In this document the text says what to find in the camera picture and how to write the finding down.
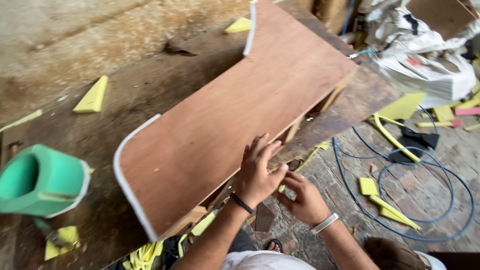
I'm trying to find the person's left hand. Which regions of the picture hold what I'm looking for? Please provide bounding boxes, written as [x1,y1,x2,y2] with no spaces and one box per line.
[234,133,290,209]

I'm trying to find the person's right hand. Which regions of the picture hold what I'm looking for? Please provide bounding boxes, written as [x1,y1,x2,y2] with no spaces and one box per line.
[277,171,333,228]

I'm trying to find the brown plywood furniture panel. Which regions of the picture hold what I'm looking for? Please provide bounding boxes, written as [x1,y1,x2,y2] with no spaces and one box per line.
[113,0,359,242]

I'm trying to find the crumpled yellow foam strip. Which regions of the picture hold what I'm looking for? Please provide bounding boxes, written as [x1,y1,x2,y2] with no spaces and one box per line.
[295,141,329,172]

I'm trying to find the brown triangular board scrap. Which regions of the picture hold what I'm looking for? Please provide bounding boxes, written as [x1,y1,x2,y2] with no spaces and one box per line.
[254,202,276,233]

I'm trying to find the black wrist band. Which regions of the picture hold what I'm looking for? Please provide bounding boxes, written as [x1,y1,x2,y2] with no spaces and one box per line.
[229,192,254,215]

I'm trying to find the black sandal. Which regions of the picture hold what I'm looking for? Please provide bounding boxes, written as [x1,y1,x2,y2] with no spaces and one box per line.
[265,238,284,254]

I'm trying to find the person's grey shorts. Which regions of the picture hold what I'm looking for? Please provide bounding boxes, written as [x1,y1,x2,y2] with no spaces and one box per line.
[227,229,258,254]

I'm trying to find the square yellow foam piece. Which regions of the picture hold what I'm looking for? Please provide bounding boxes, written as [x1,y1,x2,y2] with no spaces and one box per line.
[358,177,379,196]

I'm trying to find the person's white shirt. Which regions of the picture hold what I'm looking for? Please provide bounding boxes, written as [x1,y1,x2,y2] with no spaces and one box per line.
[221,250,316,270]

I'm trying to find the yellow foam offcut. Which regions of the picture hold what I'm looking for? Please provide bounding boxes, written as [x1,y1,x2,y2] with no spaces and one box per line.
[190,212,217,236]

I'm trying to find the long curved yellow foam strip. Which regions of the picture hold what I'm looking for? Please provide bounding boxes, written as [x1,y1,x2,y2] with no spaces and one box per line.
[369,112,422,163]

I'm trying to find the black cloth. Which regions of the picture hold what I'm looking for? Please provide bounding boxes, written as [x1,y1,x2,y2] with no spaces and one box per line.
[387,126,440,164]

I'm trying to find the large yellow foam sheet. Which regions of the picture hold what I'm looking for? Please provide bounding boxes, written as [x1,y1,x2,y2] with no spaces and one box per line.
[376,92,427,121]

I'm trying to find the short yellow foam strip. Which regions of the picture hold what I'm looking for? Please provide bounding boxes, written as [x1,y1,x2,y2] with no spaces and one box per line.
[416,121,454,128]

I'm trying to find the heap of yellow foam strips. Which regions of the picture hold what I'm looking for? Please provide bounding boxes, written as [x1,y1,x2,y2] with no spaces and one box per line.
[122,240,164,270]

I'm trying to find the yellow foam block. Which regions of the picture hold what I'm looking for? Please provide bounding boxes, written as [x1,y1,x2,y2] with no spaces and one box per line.
[433,105,455,122]

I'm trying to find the heap of white sacks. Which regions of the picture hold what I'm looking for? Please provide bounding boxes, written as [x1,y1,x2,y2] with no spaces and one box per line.
[364,0,480,110]

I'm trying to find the brown cardboard sheet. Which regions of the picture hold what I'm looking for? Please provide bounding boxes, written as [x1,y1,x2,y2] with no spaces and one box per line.
[406,0,479,41]

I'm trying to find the yellow foam scraps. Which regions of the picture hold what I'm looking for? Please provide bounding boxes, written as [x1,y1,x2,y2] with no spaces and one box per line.
[44,225,82,262]

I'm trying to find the green foam roll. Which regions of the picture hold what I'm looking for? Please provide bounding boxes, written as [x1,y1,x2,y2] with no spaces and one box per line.
[0,144,92,219]

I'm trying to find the thin yellow foam strip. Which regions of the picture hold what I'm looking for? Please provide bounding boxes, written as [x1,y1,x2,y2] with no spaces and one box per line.
[0,109,43,133]

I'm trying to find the white wrist bracelet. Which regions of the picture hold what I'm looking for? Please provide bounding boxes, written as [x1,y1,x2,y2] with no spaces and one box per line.
[310,213,340,235]

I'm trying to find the blue air hose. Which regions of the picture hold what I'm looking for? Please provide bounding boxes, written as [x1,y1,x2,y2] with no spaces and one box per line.
[331,104,476,243]

